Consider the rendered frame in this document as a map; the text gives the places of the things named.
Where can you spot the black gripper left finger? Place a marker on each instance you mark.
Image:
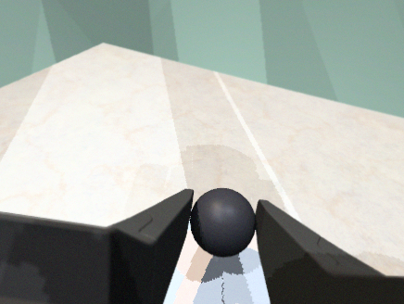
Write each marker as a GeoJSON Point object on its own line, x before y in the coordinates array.
{"type": "Point", "coordinates": [128, 262]}

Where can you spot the french press coffee maker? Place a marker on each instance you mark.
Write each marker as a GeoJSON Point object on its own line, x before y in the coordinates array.
{"type": "Point", "coordinates": [219, 262]}

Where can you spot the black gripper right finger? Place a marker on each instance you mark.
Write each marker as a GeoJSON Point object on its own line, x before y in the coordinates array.
{"type": "Point", "coordinates": [301, 267]}

